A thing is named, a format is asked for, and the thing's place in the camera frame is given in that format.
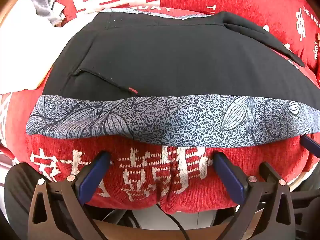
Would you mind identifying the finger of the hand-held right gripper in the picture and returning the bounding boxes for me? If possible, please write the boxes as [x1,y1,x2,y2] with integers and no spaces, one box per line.
[301,134,320,158]

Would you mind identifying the black cable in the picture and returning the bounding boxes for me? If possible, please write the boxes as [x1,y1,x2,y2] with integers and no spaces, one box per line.
[155,203,191,240]

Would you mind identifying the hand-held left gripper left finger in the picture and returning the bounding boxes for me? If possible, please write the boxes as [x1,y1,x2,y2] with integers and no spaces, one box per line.
[27,151,112,240]

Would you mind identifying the grey and white cloth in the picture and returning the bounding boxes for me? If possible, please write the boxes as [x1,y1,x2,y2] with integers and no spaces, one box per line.
[24,0,66,27]

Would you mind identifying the red printed blanket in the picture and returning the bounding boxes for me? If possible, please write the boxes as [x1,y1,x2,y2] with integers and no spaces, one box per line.
[0,0,320,215]

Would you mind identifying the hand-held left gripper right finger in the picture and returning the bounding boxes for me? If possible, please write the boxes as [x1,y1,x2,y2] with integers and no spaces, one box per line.
[212,152,296,240]

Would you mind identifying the black pants with grey patterned band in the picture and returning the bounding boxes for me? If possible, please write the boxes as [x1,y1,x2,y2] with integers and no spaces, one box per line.
[26,8,320,147]

